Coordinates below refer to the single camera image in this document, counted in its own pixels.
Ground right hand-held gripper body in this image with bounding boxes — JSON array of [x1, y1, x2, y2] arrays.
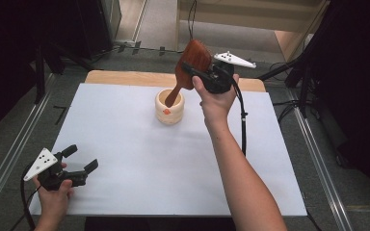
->
[[198, 50, 257, 95]]

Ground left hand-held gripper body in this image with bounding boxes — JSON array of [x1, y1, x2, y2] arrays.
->
[[23, 147, 89, 193]]

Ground wooden scoop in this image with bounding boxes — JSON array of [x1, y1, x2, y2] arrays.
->
[[164, 38, 214, 109]]

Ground cream ceramic cup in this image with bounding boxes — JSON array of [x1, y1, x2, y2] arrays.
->
[[154, 89, 186, 126]]

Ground person's right hand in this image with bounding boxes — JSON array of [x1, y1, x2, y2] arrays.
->
[[191, 73, 241, 129]]

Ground person's left hand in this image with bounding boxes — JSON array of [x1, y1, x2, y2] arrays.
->
[[32, 162, 75, 222]]

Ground white board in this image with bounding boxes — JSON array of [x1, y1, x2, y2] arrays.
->
[[28, 82, 308, 218]]

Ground light wooden furniture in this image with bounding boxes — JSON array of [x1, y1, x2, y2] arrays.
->
[[175, 0, 330, 63]]

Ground black metal stand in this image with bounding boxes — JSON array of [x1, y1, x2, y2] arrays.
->
[[33, 39, 47, 104], [258, 47, 316, 119]]

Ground black cabinet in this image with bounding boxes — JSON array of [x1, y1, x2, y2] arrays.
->
[[52, 0, 123, 61]]

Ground metal floor rail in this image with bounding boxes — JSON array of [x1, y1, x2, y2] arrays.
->
[[283, 88, 355, 231], [0, 72, 58, 225]]

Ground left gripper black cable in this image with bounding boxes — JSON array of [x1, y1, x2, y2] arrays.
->
[[19, 164, 37, 231]]

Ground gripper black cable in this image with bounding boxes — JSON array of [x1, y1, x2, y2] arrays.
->
[[230, 76, 249, 158], [19, 164, 37, 231]]

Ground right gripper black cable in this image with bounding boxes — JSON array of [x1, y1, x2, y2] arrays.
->
[[230, 76, 249, 158]]

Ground black hanging cable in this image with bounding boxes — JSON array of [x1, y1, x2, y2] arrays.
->
[[176, 0, 198, 54]]

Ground black floor cables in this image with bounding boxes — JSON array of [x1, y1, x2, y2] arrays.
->
[[271, 99, 303, 124]]

